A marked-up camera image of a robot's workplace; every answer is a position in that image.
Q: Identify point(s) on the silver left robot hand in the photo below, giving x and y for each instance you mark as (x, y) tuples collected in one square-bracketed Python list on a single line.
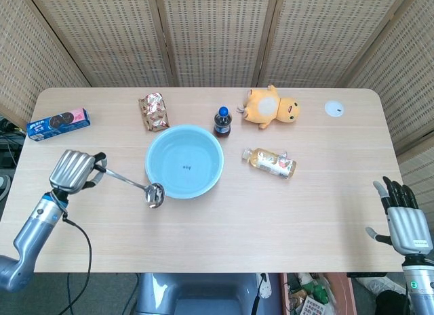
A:
[(73, 171)]

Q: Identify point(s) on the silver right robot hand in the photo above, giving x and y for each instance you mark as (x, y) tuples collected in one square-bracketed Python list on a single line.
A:
[(401, 220)]

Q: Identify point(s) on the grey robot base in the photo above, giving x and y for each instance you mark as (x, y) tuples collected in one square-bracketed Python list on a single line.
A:
[(200, 293)]

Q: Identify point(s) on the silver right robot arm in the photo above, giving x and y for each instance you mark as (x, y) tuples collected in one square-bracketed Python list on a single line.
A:
[(418, 284)]

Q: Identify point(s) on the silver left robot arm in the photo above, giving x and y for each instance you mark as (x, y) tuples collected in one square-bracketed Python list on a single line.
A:
[(30, 240)]

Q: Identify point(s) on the light blue bowl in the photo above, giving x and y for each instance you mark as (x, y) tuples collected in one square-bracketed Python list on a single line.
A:
[(184, 161)]

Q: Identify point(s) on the blue pink cookie box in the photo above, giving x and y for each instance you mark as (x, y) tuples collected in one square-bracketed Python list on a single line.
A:
[(58, 123)]

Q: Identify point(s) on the gold red snack bag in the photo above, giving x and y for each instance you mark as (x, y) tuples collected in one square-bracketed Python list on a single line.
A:
[(154, 111)]

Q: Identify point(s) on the pink bin with clutter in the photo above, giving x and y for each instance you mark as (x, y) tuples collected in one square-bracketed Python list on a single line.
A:
[(315, 293)]

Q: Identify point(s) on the white round table grommet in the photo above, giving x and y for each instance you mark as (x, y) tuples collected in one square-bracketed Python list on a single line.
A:
[(334, 108)]

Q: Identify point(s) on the clear bottle yellow drink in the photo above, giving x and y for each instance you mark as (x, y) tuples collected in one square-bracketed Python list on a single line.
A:
[(271, 162)]

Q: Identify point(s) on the cola bottle blue cap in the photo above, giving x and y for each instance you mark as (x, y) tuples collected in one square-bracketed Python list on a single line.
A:
[(222, 124)]

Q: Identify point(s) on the yellow plush duck toy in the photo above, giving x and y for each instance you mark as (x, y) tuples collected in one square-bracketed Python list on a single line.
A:
[(269, 106)]

